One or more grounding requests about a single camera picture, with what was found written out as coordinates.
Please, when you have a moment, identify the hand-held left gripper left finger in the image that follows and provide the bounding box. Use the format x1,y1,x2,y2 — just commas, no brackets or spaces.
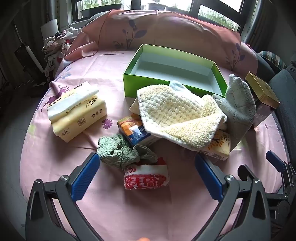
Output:
25,153,100,241

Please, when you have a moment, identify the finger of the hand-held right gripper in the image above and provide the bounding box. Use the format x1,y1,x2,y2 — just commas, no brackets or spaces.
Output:
237,164,288,202
266,151,296,184

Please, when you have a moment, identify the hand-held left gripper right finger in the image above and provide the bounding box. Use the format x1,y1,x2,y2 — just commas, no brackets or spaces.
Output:
195,154,271,241

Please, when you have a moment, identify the yellow sunflower tissue packet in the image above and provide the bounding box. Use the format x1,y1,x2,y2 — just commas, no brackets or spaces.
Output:
199,130,232,161

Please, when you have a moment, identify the green knitted cloth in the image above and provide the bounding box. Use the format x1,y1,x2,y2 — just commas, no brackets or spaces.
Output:
96,134,159,171

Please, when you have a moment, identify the red white knitted cloth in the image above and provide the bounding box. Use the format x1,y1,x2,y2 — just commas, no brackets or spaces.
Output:
124,158,170,190

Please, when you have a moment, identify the quilted plush towel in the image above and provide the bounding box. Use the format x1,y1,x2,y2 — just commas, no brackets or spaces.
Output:
211,74,257,149

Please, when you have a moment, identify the dark tin with gold lid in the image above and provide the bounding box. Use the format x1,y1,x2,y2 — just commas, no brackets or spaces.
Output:
245,71,281,129

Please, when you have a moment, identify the cream knitted cloth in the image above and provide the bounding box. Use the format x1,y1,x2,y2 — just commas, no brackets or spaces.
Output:
129,85,228,149

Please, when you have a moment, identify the blue plush toy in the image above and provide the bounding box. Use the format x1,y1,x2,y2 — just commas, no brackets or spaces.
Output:
169,80,185,92

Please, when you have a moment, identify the green cardboard box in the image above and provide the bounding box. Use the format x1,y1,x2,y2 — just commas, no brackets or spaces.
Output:
122,44,228,98

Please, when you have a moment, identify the large yellow tissue pack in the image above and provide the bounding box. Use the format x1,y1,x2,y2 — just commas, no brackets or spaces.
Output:
47,81,107,143

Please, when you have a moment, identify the pink printed bedsheet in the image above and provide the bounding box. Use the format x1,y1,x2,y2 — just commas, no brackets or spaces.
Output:
20,9,288,241

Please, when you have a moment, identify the orange blue tissue packet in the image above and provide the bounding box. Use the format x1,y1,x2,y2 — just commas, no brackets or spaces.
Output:
117,114,160,147

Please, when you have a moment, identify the grey sofa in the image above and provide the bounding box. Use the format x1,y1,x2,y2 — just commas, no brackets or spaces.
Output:
254,50,296,167

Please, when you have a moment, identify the striped cushion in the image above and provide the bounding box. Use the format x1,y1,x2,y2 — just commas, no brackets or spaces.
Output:
258,50,287,70

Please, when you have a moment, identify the white rod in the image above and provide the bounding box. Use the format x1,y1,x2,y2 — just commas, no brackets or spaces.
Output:
14,24,44,73

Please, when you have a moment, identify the pile of clothes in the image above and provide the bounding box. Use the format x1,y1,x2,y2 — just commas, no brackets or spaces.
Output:
42,27,80,78

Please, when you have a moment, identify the long planter with grass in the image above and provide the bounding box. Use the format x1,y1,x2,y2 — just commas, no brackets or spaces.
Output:
199,9,238,31
80,0,123,14

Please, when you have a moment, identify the white board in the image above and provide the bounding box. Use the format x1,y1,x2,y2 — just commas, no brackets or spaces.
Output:
40,19,59,37

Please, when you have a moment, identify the dark plant pot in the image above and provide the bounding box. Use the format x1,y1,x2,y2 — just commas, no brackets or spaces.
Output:
165,5,191,12

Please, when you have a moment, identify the round pot with shrub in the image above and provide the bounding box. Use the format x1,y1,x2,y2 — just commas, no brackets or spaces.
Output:
148,0,166,11

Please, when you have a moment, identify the black window frame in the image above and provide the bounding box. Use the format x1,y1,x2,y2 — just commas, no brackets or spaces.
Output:
72,0,245,32

